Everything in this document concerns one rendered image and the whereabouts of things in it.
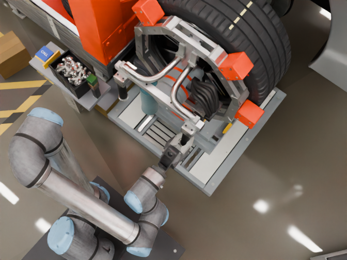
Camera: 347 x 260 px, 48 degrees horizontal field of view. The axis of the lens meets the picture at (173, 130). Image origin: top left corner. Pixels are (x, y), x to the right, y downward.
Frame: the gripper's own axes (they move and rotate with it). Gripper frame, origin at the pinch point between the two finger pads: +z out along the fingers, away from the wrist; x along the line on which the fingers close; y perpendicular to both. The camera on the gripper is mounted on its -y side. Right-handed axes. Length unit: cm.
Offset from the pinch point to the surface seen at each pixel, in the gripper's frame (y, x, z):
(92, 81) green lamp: 17, -54, -2
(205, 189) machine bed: 75, 19, 4
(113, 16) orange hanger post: -2, -60, 23
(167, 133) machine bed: 77, -21, 17
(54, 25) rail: 51, -110, 20
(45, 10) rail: 44, -116, 22
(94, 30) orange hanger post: 0, -62, 12
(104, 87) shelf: 38, -55, 5
